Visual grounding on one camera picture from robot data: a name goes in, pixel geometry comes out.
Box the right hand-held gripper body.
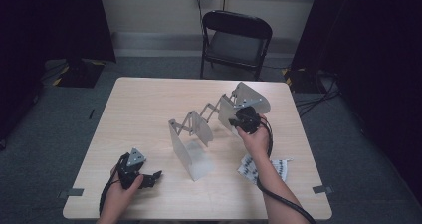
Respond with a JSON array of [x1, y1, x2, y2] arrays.
[[233, 98, 263, 134]]

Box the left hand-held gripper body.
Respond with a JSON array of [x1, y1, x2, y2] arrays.
[[117, 146, 147, 190]]

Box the grey metal expandable rack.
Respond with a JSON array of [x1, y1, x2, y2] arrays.
[[167, 82, 272, 182]]

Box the white towel with black pattern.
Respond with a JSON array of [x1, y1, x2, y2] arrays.
[[237, 153, 293, 185]]

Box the person's right hand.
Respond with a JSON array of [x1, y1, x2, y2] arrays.
[[237, 115, 272, 158]]

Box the person's left hand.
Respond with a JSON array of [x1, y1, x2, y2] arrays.
[[101, 172, 144, 218]]

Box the grey tape strip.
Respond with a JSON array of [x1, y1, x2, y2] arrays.
[[312, 184, 334, 195], [58, 187, 85, 199]]

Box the black stand base yellow tape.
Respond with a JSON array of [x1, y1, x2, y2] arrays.
[[53, 58, 106, 89], [282, 67, 319, 94]]

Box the black folding chair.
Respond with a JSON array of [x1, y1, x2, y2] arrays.
[[199, 10, 274, 82]]

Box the black curtain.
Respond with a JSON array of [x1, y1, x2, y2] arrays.
[[292, 0, 422, 202], [0, 0, 116, 142]]

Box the left hand-held gripper cable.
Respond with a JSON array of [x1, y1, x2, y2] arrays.
[[99, 152, 130, 215]]

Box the hand-held gripper cable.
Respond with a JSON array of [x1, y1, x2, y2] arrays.
[[257, 120, 317, 224], [99, 152, 130, 215]]

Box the black floor cables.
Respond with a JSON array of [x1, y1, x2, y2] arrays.
[[293, 69, 341, 118]]

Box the right hand-held gripper cable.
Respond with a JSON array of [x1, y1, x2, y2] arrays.
[[257, 120, 317, 224]]

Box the black cable at wall socket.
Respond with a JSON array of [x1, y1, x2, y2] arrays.
[[196, 0, 205, 36]]

